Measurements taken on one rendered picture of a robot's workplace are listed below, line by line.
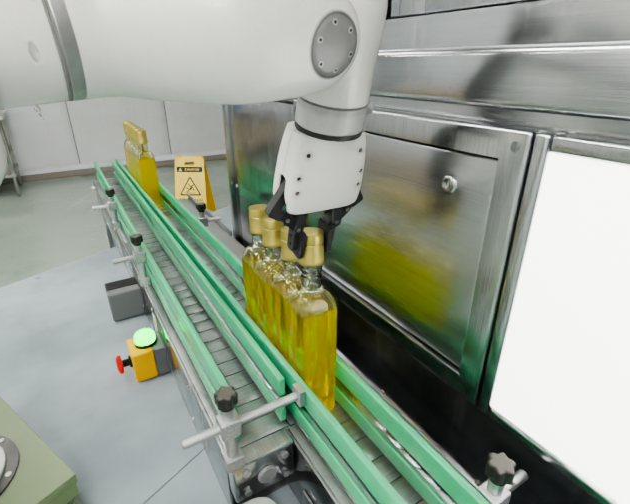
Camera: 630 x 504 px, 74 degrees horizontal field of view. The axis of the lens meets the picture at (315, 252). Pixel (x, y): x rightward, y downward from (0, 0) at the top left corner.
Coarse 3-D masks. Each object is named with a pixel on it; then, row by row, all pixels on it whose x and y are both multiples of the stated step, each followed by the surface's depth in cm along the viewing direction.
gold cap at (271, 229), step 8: (264, 216) 64; (264, 224) 63; (272, 224) 63; (280, 224) 63; (264, 232) 64; (272, 232) 63; (280, 232) 64; (264, 240) 64; (272, 240) 64; (280, 240) 64
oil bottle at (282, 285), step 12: (276, 276) 63; (288, 276) 61; (300, 276) 61; (276, 288) 62; (288, 288) 60; (276, 300) 63; (276, 312) 64; (276, 324) 66; (276, 336) 67; (288, 348) 64; (288, 360) 65
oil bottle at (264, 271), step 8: (264, 256) 68; (256, 264) 67; (264, 264) 66; (272, 264) 65; (280, 264) 66; (256, 272) 67; (264, 272) 65; (272, 272) 65; (256, 280) 68; (264, 280) 65; (256, 288) 69; (264, 288) 66; (256, 296) 70; (264, 296) 66; (256, 304) 71; (264, 304) 67; (256, 312) 72; (264, 312) 68; (264, 320) 69; (272, 320) 68; (264, 328) 70; (272, 328) 68; (272, 336) 69
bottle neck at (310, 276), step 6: (306, 270) 55; (312, 270) 55; (318, 270) 55; (306, 276) 56; (312, 276) 56; (318, 276) 56; (306, 282) 56; (312, 282) 56; (318, 282) 56; (306, 288) 56; (312, 288) 56; (318, 288) 57
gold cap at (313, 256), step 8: (312, 232) 54; (320, 232) 54; (312, 240) 53; (320, 240) 54; (312, 248) 54; (320, 248) 54; (304, 256) 54; (312, 256) 54; (320, 256) 55; (304, 264) 55; (312, 264) 54; (320, 264) 55
